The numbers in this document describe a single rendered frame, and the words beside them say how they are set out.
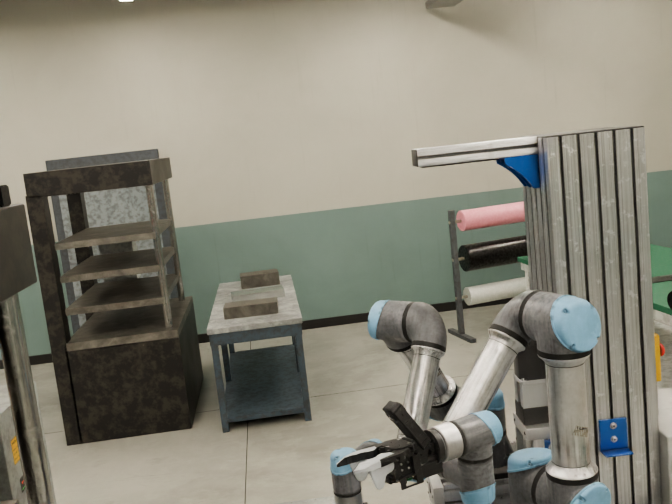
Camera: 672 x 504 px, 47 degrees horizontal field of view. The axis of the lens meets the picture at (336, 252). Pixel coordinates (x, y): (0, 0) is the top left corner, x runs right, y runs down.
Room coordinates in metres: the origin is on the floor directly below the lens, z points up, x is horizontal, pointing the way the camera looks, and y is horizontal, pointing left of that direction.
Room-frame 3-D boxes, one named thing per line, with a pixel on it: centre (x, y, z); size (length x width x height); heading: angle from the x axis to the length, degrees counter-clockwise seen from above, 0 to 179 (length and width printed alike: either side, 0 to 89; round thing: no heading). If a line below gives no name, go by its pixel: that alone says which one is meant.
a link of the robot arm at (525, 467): (1.78, -0.43, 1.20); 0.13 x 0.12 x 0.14; 27
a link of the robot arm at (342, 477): (1.93, 0.04, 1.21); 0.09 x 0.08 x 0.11; 142
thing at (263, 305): (6.43, 0.73, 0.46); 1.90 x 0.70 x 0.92; 5
